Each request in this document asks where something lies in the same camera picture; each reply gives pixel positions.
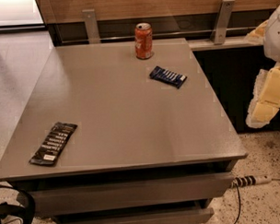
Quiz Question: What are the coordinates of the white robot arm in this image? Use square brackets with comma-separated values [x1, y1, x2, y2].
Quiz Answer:
[245, 5, 280, 128]

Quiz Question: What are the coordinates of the grey upper drawer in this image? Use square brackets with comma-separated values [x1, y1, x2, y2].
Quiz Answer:
[30, 172, 233, 217]

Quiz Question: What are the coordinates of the black rxbar chocolate wrapper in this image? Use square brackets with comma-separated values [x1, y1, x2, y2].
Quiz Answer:
[29, 122, 77, 166]

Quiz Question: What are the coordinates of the left metal bracket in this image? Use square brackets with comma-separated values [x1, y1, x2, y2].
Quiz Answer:
[82, 8, 100, 44]

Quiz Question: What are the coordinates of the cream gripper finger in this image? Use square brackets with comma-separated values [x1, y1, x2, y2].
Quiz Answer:
[245, 62, 280, 128]
[244, 21, 268, 45]

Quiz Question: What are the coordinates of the black power cable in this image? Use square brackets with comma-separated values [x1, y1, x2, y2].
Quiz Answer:
[206, 182, 243, 224]

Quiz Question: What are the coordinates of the grey lower drawer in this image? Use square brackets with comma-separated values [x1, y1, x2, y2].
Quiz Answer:
[63, 208, 214, 224]

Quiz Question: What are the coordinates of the orange soda can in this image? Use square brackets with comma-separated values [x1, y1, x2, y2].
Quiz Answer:
[134, 22, 153, 59]

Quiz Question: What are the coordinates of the blue rxbar blueberry wrapper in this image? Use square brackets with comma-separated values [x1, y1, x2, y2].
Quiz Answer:
[150, 66, 187, 88]

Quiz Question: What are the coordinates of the white power strip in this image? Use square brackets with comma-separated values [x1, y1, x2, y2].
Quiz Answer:
[231, 175, 272, 188]

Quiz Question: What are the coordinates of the grey drawer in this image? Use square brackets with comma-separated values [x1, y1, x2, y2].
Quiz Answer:
[30, 172, 233, 217]
[63, 208, 214, 224]

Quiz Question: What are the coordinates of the black chair part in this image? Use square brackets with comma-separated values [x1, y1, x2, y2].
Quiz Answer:
[0, 185, 36, 224]

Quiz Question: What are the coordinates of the metal bracket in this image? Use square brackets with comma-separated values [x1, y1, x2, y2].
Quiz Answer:
[210, 0, 235, 45]
[82, 8, 100, 44]

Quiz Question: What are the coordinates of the right metal bracket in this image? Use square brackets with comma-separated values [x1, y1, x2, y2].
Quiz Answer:
[210, 0, 235, 45]

